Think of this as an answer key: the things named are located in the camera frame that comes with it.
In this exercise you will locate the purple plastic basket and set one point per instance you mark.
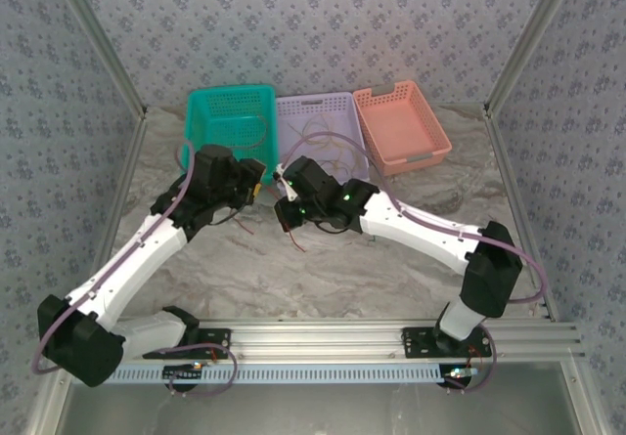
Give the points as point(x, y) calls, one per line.
point(313, 107)

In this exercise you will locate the pink plastic basket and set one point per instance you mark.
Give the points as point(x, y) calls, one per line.
point(401, 122)

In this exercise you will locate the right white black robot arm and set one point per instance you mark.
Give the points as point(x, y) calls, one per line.
point(420, 230)

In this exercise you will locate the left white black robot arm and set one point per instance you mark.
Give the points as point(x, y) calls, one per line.
point(132, 269)

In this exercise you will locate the teal plastic basket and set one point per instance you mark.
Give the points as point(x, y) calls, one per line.
point(230, 122)

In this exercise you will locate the small black circuit board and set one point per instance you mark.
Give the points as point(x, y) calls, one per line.
point(457, 378)
point(181, 374)

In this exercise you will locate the grey metal panel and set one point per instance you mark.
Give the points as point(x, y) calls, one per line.
point(318, 410)

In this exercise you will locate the aluminium table edge rail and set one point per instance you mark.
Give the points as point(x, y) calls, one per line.
point(507, 171)
point(126, 171)

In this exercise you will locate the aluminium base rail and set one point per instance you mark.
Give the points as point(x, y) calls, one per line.
point(318, 339)

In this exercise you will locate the left black mount plate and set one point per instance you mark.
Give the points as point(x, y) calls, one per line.
point(215, 337)

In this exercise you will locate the black mount plate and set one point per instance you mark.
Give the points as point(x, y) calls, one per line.
point(418, 342)
point(215, 337)

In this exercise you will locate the right black mount plate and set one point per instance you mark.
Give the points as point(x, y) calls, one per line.
point(418, 342)

